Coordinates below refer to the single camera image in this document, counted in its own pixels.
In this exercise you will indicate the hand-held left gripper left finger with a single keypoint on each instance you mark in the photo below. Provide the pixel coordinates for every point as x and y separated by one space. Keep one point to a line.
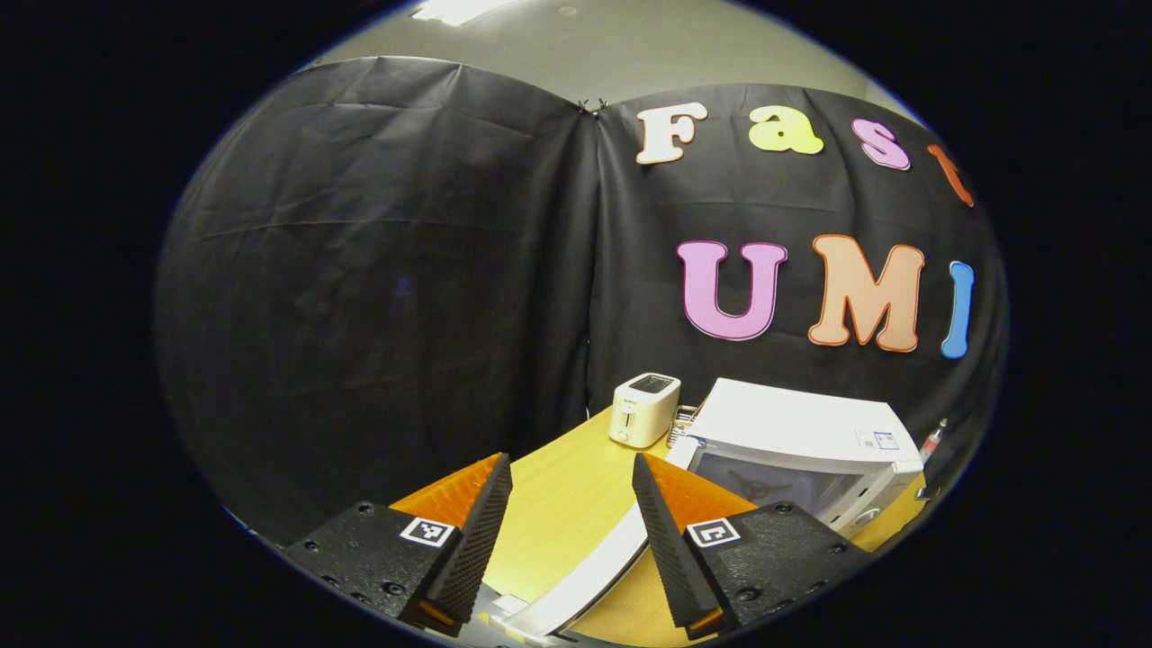
477 549

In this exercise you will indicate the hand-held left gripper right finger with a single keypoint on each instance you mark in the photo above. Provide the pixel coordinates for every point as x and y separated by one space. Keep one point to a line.
670 558

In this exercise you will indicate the white microwave oven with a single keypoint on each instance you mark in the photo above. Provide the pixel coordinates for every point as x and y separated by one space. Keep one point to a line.
783 418

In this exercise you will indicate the white toaster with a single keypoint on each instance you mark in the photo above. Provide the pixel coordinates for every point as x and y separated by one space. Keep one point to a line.
641 414

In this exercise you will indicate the small clear bottle pink label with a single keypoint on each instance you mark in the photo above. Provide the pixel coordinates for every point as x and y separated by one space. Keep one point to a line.
931 443

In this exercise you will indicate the black backdrop cloth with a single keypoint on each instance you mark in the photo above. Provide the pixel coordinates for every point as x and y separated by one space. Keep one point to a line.
360 270

